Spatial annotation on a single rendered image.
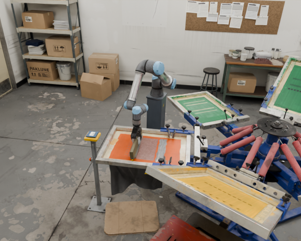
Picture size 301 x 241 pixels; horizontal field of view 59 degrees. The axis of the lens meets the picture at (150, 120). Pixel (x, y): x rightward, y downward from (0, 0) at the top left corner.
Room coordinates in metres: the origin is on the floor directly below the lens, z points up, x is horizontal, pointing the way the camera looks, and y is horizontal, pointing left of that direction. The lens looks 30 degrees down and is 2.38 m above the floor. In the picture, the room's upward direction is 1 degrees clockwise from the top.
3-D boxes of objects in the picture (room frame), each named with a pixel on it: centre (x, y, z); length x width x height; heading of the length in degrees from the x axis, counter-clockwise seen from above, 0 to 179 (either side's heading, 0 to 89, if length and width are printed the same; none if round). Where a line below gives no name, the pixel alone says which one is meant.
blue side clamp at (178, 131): (2.24, -0.25, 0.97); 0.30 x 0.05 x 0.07; 82
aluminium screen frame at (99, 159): (2.00, 0.03, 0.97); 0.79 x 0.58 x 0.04; 82
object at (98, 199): (2.20, 0.57, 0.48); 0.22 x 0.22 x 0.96; 82
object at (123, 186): (1.80, 0.11, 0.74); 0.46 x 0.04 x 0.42; 82
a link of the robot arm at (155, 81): (2.66, -0.07, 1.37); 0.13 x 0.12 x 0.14; 62
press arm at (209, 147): (1.92, -0.53, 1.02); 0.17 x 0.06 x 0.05; 82
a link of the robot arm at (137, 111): (2.03, 0.12, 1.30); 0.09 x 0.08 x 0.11; 152
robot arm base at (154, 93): (2.66, -0.06, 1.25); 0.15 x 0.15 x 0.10
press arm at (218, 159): (1.94, -0.40, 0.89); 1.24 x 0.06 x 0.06; 82
